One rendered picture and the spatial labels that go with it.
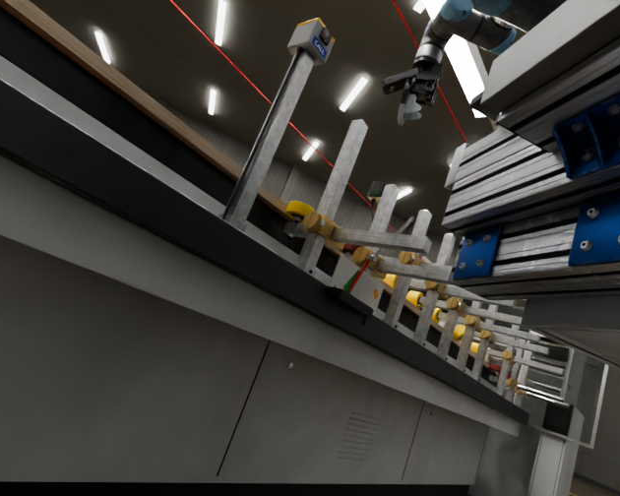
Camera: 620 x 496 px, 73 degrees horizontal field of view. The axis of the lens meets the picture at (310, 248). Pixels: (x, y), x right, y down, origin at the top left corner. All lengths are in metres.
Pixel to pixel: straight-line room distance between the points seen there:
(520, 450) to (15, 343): 3.37
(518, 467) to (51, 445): 3.22
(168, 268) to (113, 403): 0.39
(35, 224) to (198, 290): 0.31
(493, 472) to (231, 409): 2.77
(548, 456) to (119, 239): 3.25
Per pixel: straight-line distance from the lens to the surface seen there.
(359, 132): 1.18
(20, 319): 0.96
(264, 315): 0.99
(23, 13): 0.94
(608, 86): 0.54
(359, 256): 1.24
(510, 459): 3.76
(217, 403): 1.25
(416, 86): 1.32
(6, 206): 0.72
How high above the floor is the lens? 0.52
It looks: 14 degrees up
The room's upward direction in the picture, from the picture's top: 21 degrees clockwise
